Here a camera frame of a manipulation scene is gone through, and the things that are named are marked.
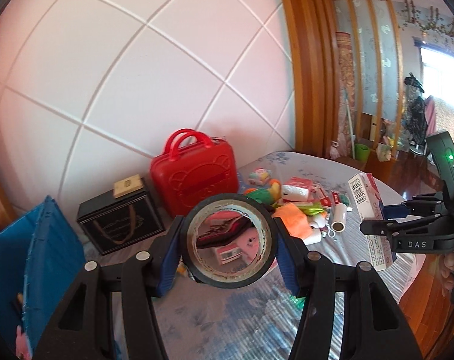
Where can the colourful toy ball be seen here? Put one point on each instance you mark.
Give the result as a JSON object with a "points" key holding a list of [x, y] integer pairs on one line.
{"points": [[260, 177]]}

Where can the pink pig plush in crate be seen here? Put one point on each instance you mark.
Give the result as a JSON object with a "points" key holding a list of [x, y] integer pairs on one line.
{"points": [[22, 350]]}

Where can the green plastic bucket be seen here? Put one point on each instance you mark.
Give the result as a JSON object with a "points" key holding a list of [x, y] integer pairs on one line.
{"points": [[362, 152]]}

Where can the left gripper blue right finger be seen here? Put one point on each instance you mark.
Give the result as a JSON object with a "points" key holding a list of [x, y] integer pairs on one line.
{"points": [[310, 275]]}

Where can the pink pig plush orange hood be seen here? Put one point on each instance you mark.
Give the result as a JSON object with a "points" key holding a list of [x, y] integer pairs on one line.
{"points": [[293, 218]]}

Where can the pink white milk carton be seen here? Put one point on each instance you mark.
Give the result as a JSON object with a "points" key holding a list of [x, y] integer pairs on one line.
{"points": [[227, 253]]}

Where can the small beige box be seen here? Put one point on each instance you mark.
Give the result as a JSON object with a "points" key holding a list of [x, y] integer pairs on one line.
{"points": [[127, 186]]}

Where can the red toy suitcase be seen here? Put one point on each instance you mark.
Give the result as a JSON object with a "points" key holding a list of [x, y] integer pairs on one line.
{"points": [[193, 167]]}

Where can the black gift box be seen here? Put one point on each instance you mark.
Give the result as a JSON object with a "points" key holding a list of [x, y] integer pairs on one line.
{"points": [[112, 224]]}

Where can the dark maroon knitted hat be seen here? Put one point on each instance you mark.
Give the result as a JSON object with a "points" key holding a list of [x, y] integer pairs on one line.
{"points": [[223, 234]]}

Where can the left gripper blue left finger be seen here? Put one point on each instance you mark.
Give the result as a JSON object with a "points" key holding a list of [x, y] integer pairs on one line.
{"points": [[148, 274]]}

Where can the small white paper roll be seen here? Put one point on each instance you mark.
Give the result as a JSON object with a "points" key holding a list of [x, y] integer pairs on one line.
{"points": [[338, 217]]}

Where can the blue plastic storage crate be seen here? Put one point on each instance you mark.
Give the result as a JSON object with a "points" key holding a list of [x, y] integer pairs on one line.
{"points": [[40, 257]]}

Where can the black tape roll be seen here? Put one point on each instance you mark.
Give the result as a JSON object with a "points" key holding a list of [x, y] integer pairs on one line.
{"points": [[202, 264]]}

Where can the white red toothpaste box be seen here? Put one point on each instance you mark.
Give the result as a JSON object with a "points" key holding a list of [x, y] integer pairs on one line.
{"points": [[369, 205]]}

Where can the green plush toy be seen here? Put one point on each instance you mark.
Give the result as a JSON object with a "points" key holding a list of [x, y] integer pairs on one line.
{"points": [[269, 195]]}

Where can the pink white small carton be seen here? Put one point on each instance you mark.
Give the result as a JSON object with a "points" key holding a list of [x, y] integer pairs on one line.
{"points": [[294, 193]]}

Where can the person's right hand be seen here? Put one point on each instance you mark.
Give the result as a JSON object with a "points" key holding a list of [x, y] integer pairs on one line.
{"points": [[447, 273]]}

